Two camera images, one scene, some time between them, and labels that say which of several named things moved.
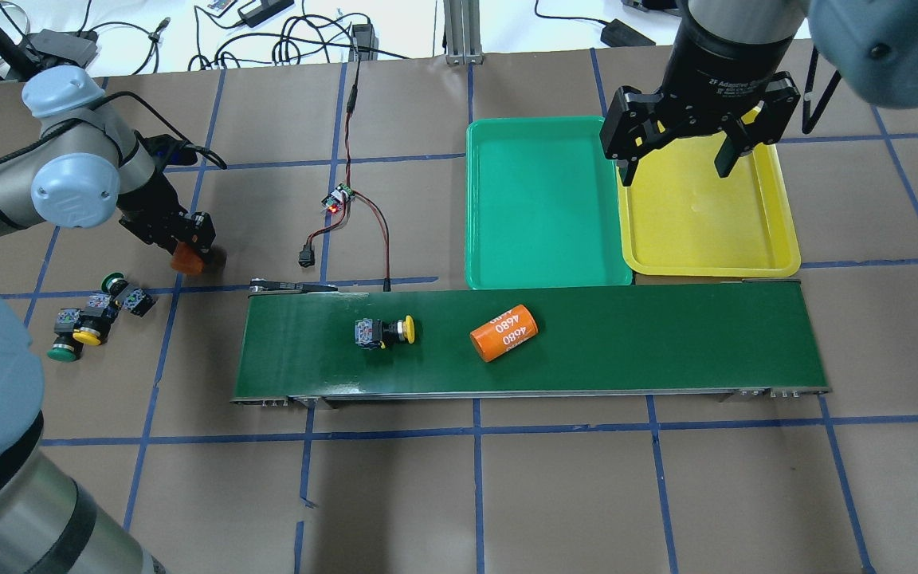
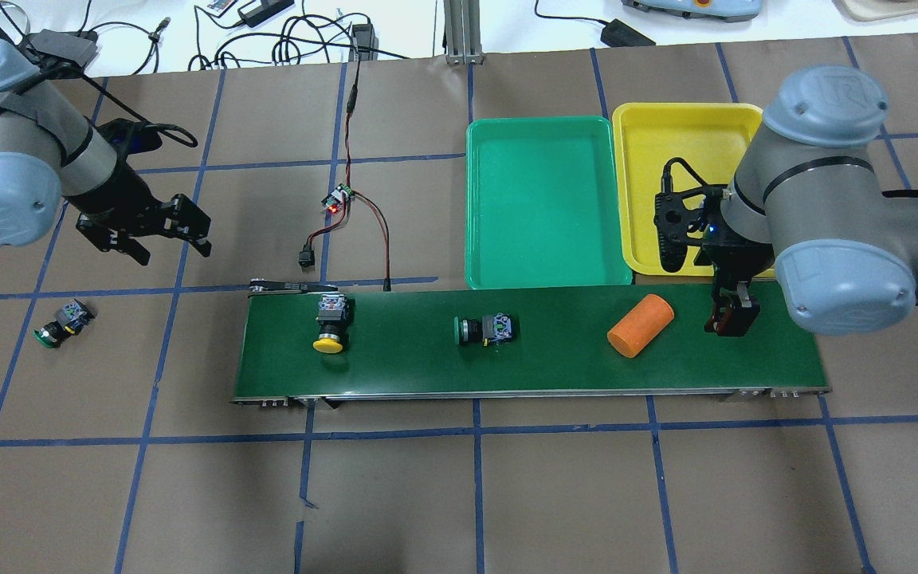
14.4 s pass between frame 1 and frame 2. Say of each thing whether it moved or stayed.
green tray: stayed
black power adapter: stayed
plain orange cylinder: moved
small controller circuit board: stayed
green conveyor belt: stayed
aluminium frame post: stayed
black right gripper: moved
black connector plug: stayed
